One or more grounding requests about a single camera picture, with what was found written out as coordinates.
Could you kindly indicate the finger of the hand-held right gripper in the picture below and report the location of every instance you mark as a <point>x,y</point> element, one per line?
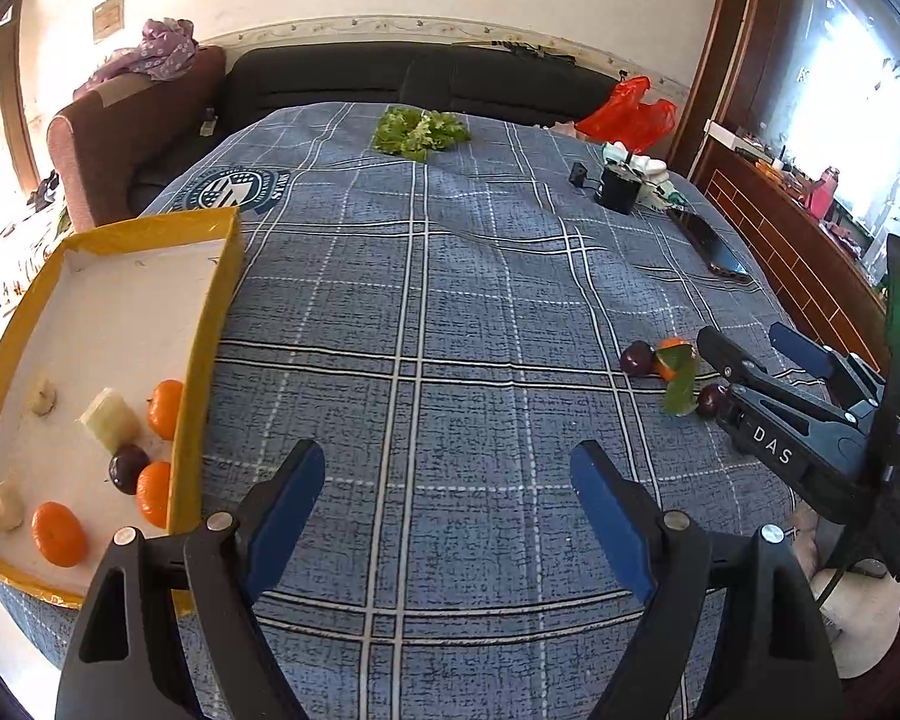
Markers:
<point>724,356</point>
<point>806,351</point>

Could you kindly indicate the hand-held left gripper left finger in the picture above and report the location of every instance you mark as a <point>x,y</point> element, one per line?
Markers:
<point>285,521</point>

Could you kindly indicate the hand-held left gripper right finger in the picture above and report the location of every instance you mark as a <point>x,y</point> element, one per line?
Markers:
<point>613,525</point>

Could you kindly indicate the dark purple plum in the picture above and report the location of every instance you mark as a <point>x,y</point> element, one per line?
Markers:
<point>127,467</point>
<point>636,358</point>
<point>711,400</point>

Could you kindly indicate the orange tangerine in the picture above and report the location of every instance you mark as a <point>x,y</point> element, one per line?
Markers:
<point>671,354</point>
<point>58,534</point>
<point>166,409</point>
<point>154,493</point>

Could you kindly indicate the white fruit chunk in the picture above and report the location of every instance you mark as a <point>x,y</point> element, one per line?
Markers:
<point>109,420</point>
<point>1,504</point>

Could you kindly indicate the yellow-edged cardboard box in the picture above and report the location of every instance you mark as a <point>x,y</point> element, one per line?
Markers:
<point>120,315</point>

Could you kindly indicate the small pale garlic piece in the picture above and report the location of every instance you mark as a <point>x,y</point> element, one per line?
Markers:
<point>43,395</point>

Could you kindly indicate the black smartphone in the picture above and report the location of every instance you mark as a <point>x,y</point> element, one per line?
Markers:
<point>712,244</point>

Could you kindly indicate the brown wooden cabinet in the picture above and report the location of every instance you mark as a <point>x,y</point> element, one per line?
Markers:
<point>780,225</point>

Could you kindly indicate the pink bottle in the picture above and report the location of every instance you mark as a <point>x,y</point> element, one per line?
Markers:
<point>821,193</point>

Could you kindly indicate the green plastic item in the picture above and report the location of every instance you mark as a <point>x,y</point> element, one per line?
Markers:
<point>676,199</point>

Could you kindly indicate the black round container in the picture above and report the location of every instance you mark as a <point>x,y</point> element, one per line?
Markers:
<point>616,187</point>

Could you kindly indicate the small black device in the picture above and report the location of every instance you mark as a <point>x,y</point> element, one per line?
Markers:
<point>579,175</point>

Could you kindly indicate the red plastic bag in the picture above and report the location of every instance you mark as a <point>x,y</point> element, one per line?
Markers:
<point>630,116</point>

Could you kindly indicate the blue checked blanket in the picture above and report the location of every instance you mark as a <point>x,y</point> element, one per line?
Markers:
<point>457,300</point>

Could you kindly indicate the green lettuce bunch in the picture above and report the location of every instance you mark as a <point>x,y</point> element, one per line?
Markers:
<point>420,131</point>

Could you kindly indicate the brown armchair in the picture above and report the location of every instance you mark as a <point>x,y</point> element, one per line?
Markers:
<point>112,142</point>

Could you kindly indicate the black sofa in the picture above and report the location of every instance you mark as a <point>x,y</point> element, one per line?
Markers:
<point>390,82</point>

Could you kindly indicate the purple crumpled cloth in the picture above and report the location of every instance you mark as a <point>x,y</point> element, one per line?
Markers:
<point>161,49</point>

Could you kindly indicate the yellow wall plaque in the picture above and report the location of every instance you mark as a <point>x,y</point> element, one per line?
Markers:
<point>108,15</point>

